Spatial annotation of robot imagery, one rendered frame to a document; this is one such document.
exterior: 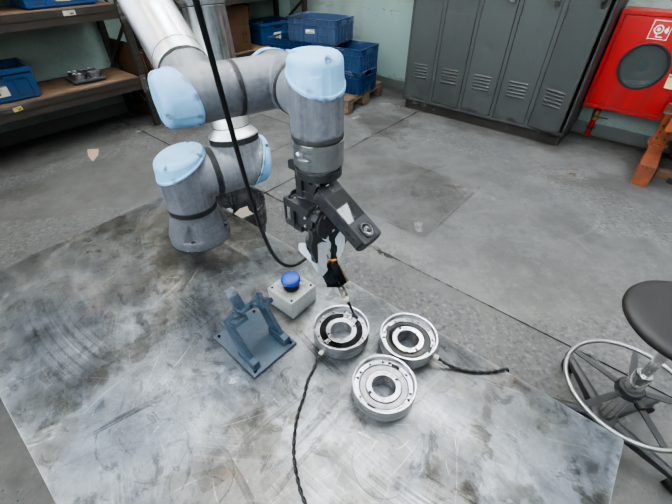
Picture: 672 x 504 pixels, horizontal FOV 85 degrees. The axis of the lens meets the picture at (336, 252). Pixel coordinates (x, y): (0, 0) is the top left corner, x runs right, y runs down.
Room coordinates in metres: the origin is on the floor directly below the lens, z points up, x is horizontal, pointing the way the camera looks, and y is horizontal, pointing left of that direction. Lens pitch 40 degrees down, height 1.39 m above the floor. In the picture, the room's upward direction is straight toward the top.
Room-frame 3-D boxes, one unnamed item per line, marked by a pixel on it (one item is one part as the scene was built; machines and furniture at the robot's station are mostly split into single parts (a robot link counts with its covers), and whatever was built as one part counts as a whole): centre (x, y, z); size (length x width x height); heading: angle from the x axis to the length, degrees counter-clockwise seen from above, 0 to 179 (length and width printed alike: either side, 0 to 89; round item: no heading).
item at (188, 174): (0.77, 0.35, 0.97); 0.13 x 0.12 x 0.14; 123
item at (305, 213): (0.51, 0.03, 1.07); 0.09 x 0.08 x 0.12; 47
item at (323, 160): (0.51, 0.03, 1.15); 0.08 x 0.08 x 0.05
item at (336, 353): (0.43, -0.01, 0.82); 0.10 x 0.10 x 0.04
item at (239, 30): (4.59, 1.21, 0.67); 0.52 x 0.43 x 0.43; 140
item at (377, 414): (0.32, -0.08, 0.82); 0.10 x 0.10 x 0.04
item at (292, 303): (0.53, 0.10, 0.82); 0.08 x 0.07 x 0.05; 50
